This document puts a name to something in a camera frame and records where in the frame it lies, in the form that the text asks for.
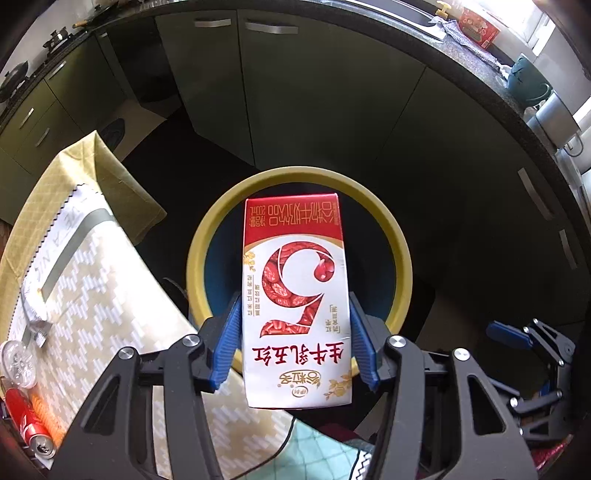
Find crumpled silver wrapper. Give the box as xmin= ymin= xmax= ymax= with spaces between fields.
xmin=21 ymin=286 xmax=54 ymax=347

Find green kitchen cabinets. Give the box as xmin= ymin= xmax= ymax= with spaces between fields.
xmin=0 ymin=9 xmax=583 ymax=278

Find orange snack packet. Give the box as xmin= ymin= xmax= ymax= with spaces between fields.
xmin=30 ymin=392 xmax=65 ymax=441

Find black wok with lid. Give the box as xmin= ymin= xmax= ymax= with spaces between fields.
xmin=0 ymin=62 xmax=28 ymax=90

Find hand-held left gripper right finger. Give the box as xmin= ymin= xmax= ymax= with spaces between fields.
xmin=348 ymin=292 xmax=541 ymax=480

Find black cable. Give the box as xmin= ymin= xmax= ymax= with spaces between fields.
xmin=270 ymin=413 xmax=298 ymax=467

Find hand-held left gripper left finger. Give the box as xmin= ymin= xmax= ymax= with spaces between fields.
xmin=48 ymin=288 xmax=245 ymax=480

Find metal container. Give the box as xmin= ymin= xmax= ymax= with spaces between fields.
xmin=526 ymin=90 xmax=580 ymax=134

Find red soda can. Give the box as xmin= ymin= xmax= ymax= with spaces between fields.
xmin=4 ymin=388 xmax=54 ymax=460

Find red printed box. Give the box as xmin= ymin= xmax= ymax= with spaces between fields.
xmin=459 ymin=7 xmax=502 ymax=49

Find blue and white cloth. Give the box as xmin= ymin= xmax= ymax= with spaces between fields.
xmin=431 ymin=18 xmax=499 ymax=70

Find beige and teal patterned tablecloth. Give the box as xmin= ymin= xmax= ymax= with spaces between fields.
xmin=0 ymin=130 xmax=379 ymax=480

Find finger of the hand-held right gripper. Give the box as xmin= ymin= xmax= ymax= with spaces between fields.
xmin=508 ymin=385 xmax=566 ymax=418
xmin=486 ymin=318 xmax=577 ymax=370

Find yellow round trash bin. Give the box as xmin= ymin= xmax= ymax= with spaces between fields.
xmin=186 ymin=167 xmax=413 ymax=374

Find red and white milk carton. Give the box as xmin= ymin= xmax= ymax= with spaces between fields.
xmin=241 ymin=193 xmax=354 ymax=409

